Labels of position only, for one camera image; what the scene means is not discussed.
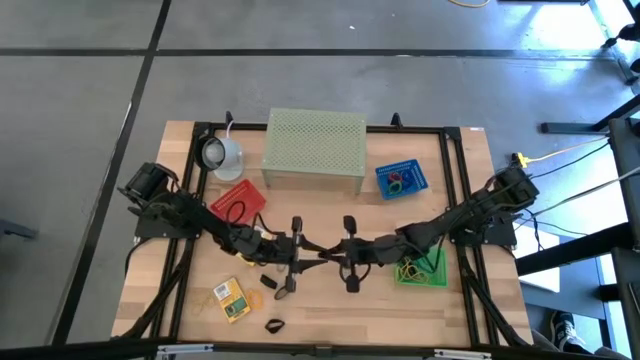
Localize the black power cable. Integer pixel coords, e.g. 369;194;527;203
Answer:
528;142;612;181

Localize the person's shoe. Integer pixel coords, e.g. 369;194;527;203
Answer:
548;309;582;354

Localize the blue plastic basket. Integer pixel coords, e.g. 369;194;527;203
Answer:
374;158;430;202

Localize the grey furniture foot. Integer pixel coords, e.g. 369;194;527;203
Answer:
0;218;40;241

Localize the thin tan rubber band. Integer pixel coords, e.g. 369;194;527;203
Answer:
191;291;217;317

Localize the green plastic basket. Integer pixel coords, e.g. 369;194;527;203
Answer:
393;247;450;290

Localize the long yellow rubber band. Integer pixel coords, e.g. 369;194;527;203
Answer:
398;258;427;286

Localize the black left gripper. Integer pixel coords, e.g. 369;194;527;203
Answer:
259;215;330;295

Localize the red plastic basket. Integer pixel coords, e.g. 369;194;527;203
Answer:
209;178;268;225

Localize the black aluminium rig frame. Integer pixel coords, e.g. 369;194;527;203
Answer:
110;110;540;360

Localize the sage green perforated metal shelf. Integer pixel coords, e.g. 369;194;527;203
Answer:
260;107;369;195

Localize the yellow extension cord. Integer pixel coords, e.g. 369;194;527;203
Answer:
510;137;612;170

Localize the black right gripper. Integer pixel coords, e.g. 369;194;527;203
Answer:
318;214;402;294

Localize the black table frame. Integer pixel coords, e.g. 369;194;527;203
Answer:
514;92;640;360

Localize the white desk lamp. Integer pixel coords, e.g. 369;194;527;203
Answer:
193;134;246;183

